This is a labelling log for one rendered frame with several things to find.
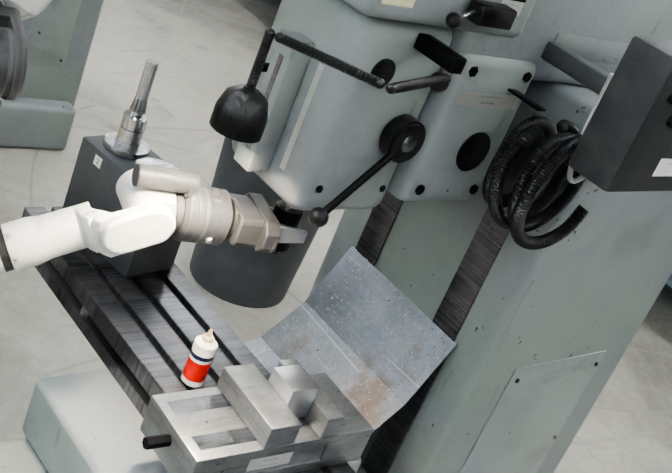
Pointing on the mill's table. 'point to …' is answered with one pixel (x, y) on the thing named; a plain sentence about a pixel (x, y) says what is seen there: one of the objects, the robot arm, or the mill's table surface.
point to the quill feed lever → (397, 134)
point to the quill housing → (342, 98)
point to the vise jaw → (259, 405)
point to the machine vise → (200, 446)
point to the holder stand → (88, 177)
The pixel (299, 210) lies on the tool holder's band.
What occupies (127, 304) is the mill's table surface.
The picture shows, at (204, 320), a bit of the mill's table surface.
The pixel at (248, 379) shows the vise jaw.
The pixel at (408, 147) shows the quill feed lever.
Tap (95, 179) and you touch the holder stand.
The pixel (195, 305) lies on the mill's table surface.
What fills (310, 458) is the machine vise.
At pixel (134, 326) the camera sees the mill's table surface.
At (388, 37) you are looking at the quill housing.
